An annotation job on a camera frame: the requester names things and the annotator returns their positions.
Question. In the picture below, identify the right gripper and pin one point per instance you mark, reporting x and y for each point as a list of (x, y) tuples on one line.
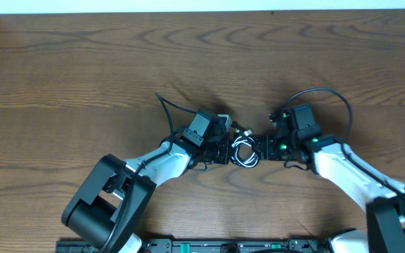
[(268, 150)]

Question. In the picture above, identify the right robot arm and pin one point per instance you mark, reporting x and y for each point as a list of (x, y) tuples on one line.
[(299, 142)]

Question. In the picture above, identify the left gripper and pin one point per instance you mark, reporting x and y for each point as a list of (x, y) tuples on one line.
[(224, 151)]

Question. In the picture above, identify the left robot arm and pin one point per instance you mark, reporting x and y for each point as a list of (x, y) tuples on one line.
[(106, 209)]

